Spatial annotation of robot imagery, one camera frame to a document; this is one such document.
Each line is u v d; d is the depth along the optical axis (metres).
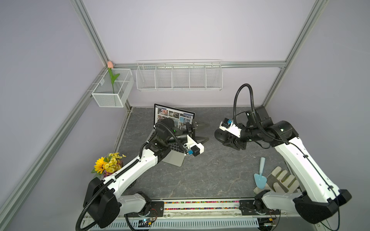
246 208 0.71
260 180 0.83
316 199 0.39
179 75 1.02
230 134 0.57
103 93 0.75
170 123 0.55
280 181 0.82
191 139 0.57
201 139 0.66
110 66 0.89
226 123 0.56
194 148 0.55
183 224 1.58
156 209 0.74
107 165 0.63
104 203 0.39
